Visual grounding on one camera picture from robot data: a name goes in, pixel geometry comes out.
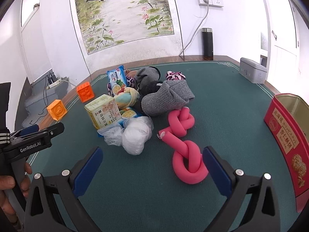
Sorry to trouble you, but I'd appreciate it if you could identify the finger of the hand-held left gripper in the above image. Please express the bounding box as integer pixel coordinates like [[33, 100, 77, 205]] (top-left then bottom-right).
[[10, 124, 40, 138], [36, 122, 65, 138]]

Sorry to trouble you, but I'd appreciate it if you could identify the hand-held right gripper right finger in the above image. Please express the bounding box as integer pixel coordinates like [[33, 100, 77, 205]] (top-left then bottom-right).
[[202, 146, 282, 232]]

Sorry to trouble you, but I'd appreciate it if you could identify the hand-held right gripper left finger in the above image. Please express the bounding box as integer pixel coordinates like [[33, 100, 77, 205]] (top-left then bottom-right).
[[24, 146, 104, 232]]

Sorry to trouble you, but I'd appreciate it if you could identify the pink foam knot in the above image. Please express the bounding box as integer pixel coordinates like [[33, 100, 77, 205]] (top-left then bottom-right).
[[162, 133, 209, 185], [158, 107, 195, 138]]

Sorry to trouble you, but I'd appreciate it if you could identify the orange studded toy cube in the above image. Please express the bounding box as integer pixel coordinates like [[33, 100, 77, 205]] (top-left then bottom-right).
[[77, 82, 94, 102]]

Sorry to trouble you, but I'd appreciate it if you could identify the yellow-green carton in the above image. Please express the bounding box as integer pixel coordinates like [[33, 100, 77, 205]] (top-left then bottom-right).
[[84, 94, 122, 130]]

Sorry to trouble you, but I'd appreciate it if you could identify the white plastic bag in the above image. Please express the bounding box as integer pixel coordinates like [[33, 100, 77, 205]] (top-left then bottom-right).
[[97, 116, 154, 155]]

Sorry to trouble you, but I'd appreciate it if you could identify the blue biscuit packet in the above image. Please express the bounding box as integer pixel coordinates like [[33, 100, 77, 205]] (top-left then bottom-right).
[[107, 64, 128, 97], [117, 106, 146, 120]]

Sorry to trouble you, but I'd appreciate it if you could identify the red tin box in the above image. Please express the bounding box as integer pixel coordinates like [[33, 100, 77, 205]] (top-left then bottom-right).
[[264, 93, 309, 213]]

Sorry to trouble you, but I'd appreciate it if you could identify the pastel striped sock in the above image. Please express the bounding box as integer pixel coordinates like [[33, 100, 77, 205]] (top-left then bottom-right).
[[113, 87, 140, 110]]

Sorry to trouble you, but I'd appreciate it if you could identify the pink leopard print sock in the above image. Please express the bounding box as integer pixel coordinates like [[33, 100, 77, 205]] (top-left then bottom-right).
[[126, 75, 137, 90], [165, 71, 187, 81]]

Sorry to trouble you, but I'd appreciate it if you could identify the plain grey sock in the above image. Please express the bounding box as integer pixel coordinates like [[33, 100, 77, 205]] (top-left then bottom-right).
[[141, 79, 195, 116]]

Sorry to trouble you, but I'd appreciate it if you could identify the grey sock with black cuff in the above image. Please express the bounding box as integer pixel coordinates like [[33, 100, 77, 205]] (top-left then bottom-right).
[[133, 66, 163, 89]]

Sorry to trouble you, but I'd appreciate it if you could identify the person's left hand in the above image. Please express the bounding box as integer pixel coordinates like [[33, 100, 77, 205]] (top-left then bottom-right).
[[0, 162, 33, 223]]

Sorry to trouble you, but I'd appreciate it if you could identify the white power strip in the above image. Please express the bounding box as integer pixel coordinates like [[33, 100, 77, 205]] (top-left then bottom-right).
[[48, 77, 70, 89]]

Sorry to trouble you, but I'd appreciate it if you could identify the green table mat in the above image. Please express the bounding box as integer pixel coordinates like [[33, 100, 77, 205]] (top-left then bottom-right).
[[25, 60, 309, 232]]

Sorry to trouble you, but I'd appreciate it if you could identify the grey tin box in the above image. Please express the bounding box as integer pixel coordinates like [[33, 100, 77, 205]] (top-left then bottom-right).
[[239, 57, 268, 84]]

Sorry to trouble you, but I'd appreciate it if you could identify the black thermos bottle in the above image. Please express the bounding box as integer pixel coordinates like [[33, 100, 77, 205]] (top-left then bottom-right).
[[202, 28, 214, 59]]

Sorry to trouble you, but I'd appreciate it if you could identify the black charger with cable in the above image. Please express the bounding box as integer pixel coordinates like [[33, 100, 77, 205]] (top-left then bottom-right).
[[24, 71, 55, 126]]

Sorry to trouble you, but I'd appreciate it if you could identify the landscape wall scroll painting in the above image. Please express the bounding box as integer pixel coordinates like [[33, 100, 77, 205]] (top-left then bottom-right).
[[68, 0, 184, 74]]

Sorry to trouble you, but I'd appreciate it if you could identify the white door with handle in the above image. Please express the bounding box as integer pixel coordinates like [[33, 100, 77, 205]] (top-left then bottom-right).
[[257, 0, 305, 83]]

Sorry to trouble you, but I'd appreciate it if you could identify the white power cable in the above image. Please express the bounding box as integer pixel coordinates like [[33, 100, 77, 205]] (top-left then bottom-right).
[[179, 0, 209, 58]]

